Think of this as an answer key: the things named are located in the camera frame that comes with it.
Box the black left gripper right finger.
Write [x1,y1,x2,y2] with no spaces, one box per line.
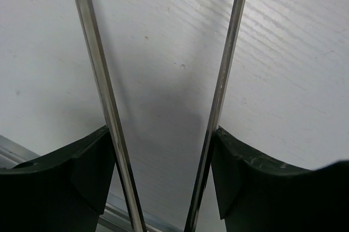
[212,128,348,231]

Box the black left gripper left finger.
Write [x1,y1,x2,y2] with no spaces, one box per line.
[0,124,116,232]

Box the aluminium table rail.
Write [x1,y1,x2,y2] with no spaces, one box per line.
[0,133,180,232]

